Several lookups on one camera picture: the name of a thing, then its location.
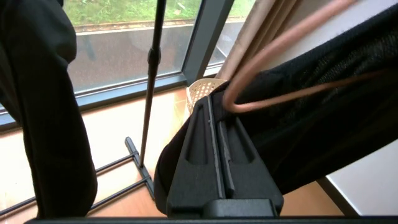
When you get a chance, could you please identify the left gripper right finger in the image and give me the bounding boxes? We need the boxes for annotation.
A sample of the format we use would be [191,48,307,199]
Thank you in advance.
[217,116,284,218]

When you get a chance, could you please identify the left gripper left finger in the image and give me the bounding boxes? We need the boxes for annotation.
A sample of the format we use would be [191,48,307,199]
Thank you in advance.
[166,95,225,218]

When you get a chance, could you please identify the black garment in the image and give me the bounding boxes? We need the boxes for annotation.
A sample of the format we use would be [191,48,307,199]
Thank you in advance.
[154,4,398,215]

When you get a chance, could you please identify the pink clothes hanger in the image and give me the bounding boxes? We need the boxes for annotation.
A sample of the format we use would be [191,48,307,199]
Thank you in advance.
[222,0,386,114]

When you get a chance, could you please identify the black shorts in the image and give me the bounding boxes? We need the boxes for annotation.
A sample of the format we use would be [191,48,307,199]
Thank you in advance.
[0,0,98,218]

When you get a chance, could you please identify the white laundry basket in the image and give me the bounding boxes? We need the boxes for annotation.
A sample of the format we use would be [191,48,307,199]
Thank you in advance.
[185,77,229,116]

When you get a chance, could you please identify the black clothes rack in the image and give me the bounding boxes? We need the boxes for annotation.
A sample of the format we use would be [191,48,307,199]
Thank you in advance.
[0,0,167,216]

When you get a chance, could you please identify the window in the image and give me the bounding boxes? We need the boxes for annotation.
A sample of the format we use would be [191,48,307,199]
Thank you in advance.
[0,0,256,131]

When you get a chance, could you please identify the beige curtain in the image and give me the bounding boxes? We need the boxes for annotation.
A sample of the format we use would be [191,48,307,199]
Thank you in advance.
[215,0,304,81]

